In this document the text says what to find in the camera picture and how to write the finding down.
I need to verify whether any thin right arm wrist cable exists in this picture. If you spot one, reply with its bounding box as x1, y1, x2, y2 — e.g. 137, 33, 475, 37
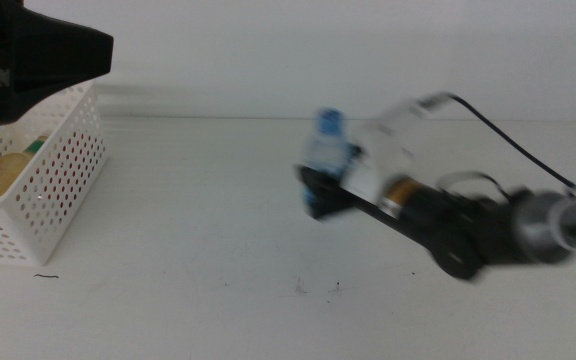
436, 169, 513, 202

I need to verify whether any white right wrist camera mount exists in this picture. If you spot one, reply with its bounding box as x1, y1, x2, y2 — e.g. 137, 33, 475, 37
340, 91, 452, 212

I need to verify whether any white perforated plastic basket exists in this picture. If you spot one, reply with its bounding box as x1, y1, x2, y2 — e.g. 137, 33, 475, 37
0, 81, 110, 268

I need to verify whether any clear water bottle blue cap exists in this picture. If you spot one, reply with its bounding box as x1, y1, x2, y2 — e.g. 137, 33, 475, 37
299, 106, 364, 219

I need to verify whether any yellow tea bottle green label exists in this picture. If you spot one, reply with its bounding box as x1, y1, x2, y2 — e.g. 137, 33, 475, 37
0, 135, 50, 203

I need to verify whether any black right camera cable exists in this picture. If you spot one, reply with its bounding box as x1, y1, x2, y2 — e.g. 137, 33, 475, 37
445, 91, 576, 194

